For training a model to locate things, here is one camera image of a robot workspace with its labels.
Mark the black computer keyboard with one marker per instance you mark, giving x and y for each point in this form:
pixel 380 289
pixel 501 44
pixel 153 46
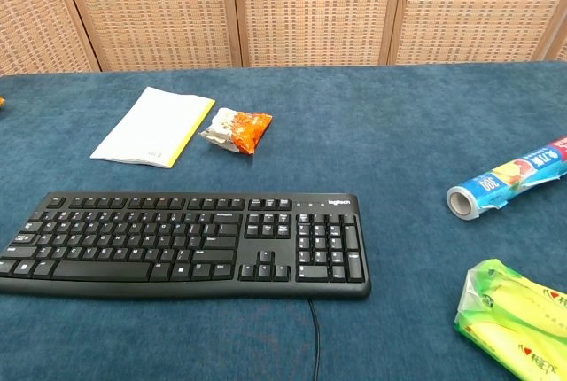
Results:
pixel 186 243

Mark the orange white snack packet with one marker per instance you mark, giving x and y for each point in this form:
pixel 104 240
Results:
pixel 239 130

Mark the white notebook with yellow spine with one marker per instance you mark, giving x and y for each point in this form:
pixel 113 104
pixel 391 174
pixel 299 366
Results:
pixel 153 133

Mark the woven bamboo folding screen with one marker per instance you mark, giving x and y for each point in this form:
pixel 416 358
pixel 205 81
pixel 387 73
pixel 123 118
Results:
pixel 283 11

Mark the blue plastic food wrap roll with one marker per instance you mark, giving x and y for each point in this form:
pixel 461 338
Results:
pixel 505 179

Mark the green yellow corn package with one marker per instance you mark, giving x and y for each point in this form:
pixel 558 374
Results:
pixel 516 319

